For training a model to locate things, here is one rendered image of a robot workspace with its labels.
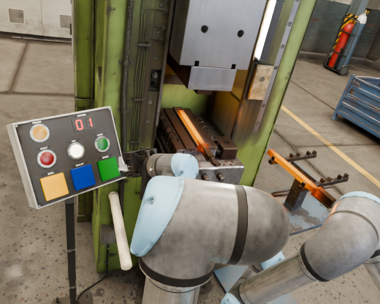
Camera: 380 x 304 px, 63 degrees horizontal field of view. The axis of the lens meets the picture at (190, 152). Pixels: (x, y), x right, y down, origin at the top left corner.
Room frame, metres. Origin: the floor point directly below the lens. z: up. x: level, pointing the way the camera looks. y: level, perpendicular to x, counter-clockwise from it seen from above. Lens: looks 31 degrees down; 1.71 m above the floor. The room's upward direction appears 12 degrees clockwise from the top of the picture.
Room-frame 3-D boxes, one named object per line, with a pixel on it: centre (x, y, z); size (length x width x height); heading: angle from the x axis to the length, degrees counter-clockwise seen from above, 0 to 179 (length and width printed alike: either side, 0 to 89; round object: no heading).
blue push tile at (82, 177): (0.85, 0.35, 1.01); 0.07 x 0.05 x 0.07; 139
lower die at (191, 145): (1.43, 0.06, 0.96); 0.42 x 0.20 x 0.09; 24
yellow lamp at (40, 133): (0.83, 0.48, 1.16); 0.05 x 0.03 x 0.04; 114
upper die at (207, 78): (1.43, 0.06, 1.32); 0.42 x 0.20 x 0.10; 24
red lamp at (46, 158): (0.81, 0.45, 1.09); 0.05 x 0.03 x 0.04; 114
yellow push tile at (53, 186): (0.78, 0.41, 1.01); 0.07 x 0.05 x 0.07; 139
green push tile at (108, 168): (0.93, 0.28, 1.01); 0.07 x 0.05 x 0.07; 139
